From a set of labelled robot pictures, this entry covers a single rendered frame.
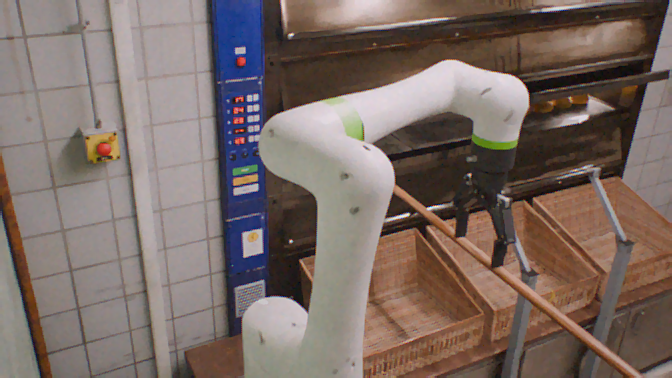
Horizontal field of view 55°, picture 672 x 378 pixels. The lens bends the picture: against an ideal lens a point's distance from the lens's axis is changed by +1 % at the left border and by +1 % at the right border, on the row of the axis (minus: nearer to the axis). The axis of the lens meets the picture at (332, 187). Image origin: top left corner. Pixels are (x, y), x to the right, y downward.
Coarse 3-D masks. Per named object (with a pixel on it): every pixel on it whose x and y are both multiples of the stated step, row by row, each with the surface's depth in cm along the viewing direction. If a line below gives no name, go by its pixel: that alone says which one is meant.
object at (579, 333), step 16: (400, 192) 226; (416, 208) 218; (432, 224) 211; (464, 240) 199; (480, 256) 192; (496, 272) 187; (512, 288) 182; (528, 288) 178; (544, 304) 173; (560, 320) 168; (576, 336) 164; (608, 352) 157; (624, 368) 153
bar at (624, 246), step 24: (504, 192) 236; (600, 192) 255; (408, 216) 219; (624, 240) 250; (528, 264) 231; (624, 264) 252; (528, 312) 236; (600, 312) 265; (600, 336) 268; (600, 360) 276
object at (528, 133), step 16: (608, 112) 309; (624, 112) 309; (528, 128) 288; (544, 128) 289; (560, 128) 292; (576, 128) 297; (448, 144) 270; (464, 144) 271; (400, 160) 256; (416, 160) 260; (432, 160) 264
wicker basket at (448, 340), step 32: (384, 256) 268; (416, 256) 275; (384, 288) 271; (416, 288) 278; (448, 288) 259; (384, 320) 260; (416, 320) 261; (448, 320) 261; (480, 320) 243; (384, 352) 223; (416, 352) 233; (448, 352) 242
